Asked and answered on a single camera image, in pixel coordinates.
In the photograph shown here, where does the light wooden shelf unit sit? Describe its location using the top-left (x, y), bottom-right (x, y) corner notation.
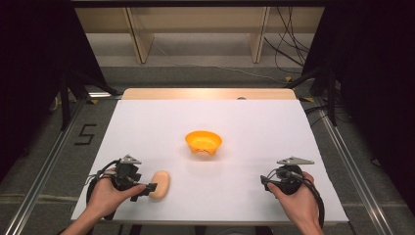
top-left (74, 6), bottom-right (326, 65)

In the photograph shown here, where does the bundle of black floor cables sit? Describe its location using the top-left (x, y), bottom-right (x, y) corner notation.
top-left (263, 6), bottom-right (311, 74)

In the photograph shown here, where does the black curtain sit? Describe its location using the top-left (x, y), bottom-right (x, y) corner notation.
top-left (301, 0), bottom-right (415, 216)
top-left (0, 0), bottom-right (109, 184)

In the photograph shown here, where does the black metal stand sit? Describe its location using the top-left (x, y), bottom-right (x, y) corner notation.
top-left (58, 67), bottom-right (122, 132)

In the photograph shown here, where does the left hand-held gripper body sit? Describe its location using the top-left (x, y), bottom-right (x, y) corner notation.
top-left (112, 154), bottom-right (143, 192)

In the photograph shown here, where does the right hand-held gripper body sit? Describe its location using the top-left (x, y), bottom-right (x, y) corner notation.
top-left (259, 156), bottom-right (315, 196)

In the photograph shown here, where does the light wooden table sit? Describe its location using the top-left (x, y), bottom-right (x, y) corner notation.
top-left (120, 87), bottom-right (298, 101)

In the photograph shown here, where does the person's left hand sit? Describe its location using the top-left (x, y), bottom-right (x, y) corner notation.
top-left (85, 167), bottom-right (147, 220)

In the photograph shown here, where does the white table mat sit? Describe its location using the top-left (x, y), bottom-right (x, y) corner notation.
top-left (70, 99), bottom-right (349, 223)

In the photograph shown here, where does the beige oval bread roll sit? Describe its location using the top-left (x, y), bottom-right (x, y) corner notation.
top-left (148, 169), bottom-right (171, 201)

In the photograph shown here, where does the metal floor rail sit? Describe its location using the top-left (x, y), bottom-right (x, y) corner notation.
top-left (313, 97), bottom-right (396, 235)
top-left (3, 97), bottom-right (86, 235)

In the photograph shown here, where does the person's right hand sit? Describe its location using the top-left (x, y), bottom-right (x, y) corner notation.
top-left (266, 171), bottom-right (323, 230)

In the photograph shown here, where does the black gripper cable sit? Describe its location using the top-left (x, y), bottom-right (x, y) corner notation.
top-left (287, 169), bottom-right (326, 229)
top-left (85, 159), bottom-right (122, 221)

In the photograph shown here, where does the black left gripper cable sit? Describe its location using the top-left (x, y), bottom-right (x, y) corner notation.
top-left (85, 159), bottom-right (122, 221)

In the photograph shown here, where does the orange plastic bowl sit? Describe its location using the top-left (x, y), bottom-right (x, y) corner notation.
top-left (184, 129), bottom-right (224, 157)

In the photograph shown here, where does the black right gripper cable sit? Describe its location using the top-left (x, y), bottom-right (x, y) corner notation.
top-left (287, 169), bottom-right (326, 229)

